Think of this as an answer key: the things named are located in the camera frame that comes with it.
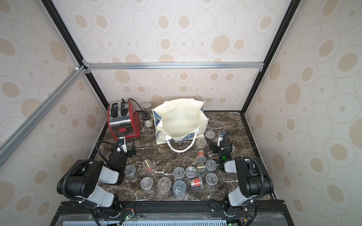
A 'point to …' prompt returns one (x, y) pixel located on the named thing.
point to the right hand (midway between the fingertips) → (226, 141)
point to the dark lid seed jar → (201, 169)
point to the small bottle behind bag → (148, 123)
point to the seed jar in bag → (178, 172)
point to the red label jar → (197, 183)
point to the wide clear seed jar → (164, 185)
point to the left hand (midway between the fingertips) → (130, 139)
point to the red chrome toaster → (123, 120)
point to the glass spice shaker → (146, 108)
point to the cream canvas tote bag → (180, 122)
